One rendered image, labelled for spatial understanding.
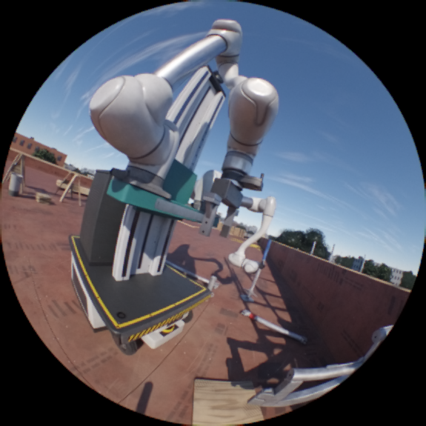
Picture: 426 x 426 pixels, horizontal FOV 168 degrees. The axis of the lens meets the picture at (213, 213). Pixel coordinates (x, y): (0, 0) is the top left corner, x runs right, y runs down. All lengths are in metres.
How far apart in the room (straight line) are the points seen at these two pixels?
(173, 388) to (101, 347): 0.39
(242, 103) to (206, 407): 1.01
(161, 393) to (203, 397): 0.18
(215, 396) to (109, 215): 1.03
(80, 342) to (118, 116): 0.93
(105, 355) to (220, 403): 0.56
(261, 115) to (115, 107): 0.29
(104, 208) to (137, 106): 0.58
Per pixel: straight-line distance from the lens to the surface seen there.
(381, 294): 1.30
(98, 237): 0.84
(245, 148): 0.42
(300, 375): 0.58
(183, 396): 0.83
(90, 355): 0.88
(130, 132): 0.36
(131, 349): 0.77
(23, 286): 1.25
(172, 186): 0.76
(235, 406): 0.86
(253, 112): 0.31
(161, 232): 0.90
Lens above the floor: 0.77
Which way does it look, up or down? 3 degrees up
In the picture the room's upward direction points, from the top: 18 degrees clockwise
